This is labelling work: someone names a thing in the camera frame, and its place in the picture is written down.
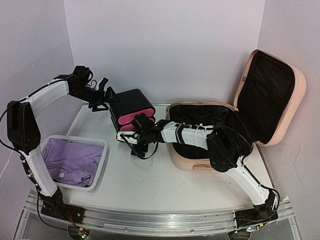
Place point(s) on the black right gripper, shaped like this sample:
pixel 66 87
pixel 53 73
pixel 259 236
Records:
pixel 135 150

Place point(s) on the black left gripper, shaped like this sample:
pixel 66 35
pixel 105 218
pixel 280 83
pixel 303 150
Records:
pixel 100 98

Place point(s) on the black pink drawer organizer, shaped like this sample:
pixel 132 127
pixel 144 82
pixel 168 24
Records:
pixel 132 103

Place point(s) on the purple garment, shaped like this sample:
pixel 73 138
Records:
pixel 72 163

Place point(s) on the white perforated plastic basket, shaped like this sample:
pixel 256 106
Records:
pixel 94 141

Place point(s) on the pink hard-shell suitcase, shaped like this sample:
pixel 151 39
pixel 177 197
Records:
pixel 267 98

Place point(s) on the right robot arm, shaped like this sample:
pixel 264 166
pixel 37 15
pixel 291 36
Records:
pixel 226 151

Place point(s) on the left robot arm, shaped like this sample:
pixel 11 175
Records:
pixel 22 127

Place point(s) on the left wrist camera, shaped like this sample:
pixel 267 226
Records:
pixel 101 84

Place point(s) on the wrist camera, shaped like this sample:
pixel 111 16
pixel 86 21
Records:
pixel 101 84
pixel 129 136

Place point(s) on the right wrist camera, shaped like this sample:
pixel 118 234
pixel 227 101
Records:
pixel 129 136

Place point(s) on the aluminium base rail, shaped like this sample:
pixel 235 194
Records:
pixel 96 222

